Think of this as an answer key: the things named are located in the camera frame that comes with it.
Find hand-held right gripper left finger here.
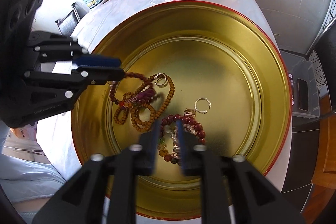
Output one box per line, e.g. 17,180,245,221
31,120,161,224

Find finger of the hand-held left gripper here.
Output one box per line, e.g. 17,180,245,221
23,68,126,107
28,31,121,67

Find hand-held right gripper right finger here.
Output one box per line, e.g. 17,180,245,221
176,120,306,224

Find large dark red bead bracelet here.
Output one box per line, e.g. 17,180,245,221
157,114,206,164

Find rose gold wristwatch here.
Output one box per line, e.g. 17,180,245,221
171,108,197,160

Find small dark red bead bracelet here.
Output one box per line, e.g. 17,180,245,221
109,72,158,111

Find thin silver ring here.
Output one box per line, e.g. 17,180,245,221
195,98,210,113

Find wooden bead necklace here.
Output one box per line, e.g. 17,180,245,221
113,74,175,133

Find red round tin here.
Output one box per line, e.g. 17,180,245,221
70,1,292,220

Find plain black chair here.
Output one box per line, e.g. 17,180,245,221
55,2,80,35

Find cardboard box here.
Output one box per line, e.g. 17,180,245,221
10,128,37,140

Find person's light blue trousers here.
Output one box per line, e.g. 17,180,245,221
0,135,74,216

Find grey plastic bin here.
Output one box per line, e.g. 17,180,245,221
280,49,321,118

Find wooden door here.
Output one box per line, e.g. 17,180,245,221
312,116,336,188

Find black chair with round logos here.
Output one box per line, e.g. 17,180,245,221
312,27,336,117

